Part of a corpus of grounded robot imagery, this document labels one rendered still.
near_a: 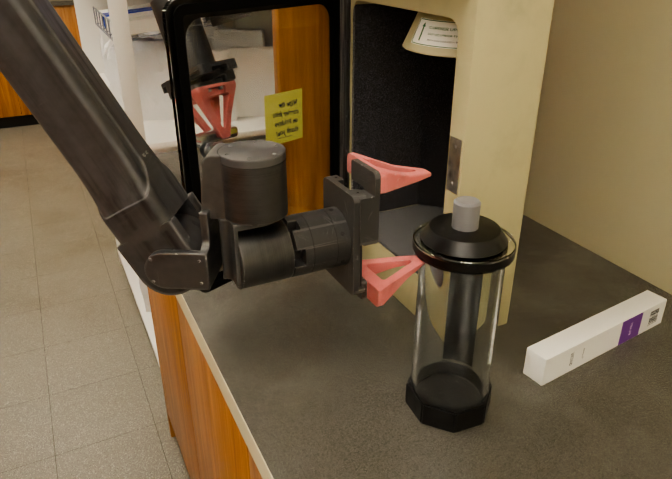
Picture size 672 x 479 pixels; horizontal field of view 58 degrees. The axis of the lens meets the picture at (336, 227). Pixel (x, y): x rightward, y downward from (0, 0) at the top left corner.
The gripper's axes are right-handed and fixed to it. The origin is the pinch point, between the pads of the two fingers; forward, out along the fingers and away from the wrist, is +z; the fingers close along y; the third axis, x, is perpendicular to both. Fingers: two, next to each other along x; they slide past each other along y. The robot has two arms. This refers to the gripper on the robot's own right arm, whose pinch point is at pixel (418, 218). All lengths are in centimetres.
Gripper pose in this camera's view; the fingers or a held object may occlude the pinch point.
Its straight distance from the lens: 62.7
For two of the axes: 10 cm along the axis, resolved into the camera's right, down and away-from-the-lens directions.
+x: -4.4, -3.7, 8.2
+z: 9.0, -1.9, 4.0
